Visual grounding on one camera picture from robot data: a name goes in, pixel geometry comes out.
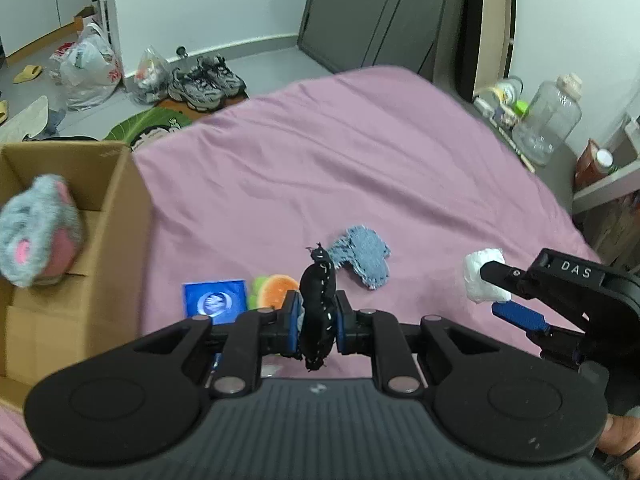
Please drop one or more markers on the grey pink plush toy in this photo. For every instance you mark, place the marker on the grey pink plush toy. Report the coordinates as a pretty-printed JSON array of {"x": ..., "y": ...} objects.
[{"x": 35, "y": 230}]

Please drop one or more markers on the white yellow round jar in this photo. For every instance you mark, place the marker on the white yellow round jar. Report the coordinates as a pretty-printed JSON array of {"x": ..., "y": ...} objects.
[{"x": 505, "y": 91}]

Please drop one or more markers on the green cartoon floor mat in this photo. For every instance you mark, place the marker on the green cartoon floor mat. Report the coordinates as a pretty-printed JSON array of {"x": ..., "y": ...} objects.
[{"x": 145, "y": 122}]

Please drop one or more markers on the white storage shelf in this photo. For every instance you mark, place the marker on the white storage shelf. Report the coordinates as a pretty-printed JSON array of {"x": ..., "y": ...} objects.
[{"x": 607, "y": 185}]

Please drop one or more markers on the small white box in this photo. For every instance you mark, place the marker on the small white box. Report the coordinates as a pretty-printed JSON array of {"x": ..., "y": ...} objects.
[{"x": 485, "y": 106}]

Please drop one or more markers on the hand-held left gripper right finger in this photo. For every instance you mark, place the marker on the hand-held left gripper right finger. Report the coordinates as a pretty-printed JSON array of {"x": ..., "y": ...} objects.
[{"x": 341, "y": 327}]

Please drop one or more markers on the door stopper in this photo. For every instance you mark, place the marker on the door stopper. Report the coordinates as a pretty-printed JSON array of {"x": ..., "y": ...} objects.
[{"x": 181, "y": 51}]

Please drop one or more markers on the white tissue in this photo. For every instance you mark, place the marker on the white tissue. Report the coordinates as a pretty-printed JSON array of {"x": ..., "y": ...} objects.
[{"x": 477, "y": 272}]

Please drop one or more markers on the grey sneaker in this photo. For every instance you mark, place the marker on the grey sneaker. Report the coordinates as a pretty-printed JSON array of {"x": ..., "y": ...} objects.
[
  {"x": 195, "y": 91},
  {"x": 225, "y": 74}
]

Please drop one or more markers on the small clear plastic bag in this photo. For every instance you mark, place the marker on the small clear plastic bag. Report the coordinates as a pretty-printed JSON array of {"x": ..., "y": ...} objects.
[{"x": 150, "y": 75}]

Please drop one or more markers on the blue tissue packet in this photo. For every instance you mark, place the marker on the blue tissue packet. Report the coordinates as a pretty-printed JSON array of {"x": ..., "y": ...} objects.
[{"x": 215, "y": 300}]

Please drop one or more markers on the clear water jug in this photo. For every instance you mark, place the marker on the clear water jug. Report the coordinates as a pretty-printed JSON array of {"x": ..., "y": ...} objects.
[{"x": 547, "y": 120}]

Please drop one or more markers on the large white plastic bag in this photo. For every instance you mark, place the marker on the large white plastic bag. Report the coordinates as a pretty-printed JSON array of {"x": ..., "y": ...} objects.
[{"x": 87, "y": 67}]

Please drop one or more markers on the small open cardboard carton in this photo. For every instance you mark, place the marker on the small open cardboard carton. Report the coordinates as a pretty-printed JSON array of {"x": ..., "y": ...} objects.
[{"x": 85, "y": 16}]

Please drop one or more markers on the cardboard box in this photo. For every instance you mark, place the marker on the cardboard box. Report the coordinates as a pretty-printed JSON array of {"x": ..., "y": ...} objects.
[{"x": 115, "y": 240}]

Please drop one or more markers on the black white-dotted sock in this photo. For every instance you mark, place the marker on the black white-dotted sock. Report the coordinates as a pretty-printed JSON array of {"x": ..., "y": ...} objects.
[{"x": 317, "y": 305}]

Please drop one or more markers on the dark framed wooden board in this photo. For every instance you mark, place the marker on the dark framed wooden board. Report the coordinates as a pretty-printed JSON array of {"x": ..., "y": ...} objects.
[{"x": 492, "y": 20}]

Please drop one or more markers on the person's right hand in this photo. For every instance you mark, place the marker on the person's right hand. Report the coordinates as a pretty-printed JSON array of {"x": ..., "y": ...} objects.
[{"x": 620, "y": 435}]

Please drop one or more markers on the grey bedside table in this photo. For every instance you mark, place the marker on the grey bedside table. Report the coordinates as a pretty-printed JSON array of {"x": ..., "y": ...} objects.
[{"x": 555, "y": 180}]

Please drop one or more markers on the yellow slipper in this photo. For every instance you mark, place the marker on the yellow slipper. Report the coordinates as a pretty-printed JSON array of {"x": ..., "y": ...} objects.
[
  {"x": 27, "y": 74},
  {"x": 3, "y": 112}
]

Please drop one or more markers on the brown jar with white lid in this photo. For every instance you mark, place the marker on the brown jar with white lid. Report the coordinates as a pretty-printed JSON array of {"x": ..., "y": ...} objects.
[{"x": 595, "y": 165}]

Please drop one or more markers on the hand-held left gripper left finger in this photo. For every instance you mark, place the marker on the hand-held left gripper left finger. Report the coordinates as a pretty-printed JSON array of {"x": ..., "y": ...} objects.
[{"x": 293, "y": 327}]

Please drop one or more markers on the orange fruit slice plush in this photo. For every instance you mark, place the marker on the orange fruit slice plush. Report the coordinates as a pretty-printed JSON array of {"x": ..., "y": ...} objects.
[{"x": 280, "y": 287}]

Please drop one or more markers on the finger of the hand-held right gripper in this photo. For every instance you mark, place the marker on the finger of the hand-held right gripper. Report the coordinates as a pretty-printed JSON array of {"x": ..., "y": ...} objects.
[
  {"x": 520, "y": 317},
  {"x": 505, "y": 275}
]

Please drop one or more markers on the white floor towel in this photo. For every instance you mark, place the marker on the white floor towel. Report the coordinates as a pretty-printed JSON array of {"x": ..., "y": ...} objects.
[{"x": 25, "y": 120}]

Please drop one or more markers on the grey door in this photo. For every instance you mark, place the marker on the grey door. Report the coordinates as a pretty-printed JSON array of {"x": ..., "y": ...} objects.
[{"x": 380, "y": 10}]

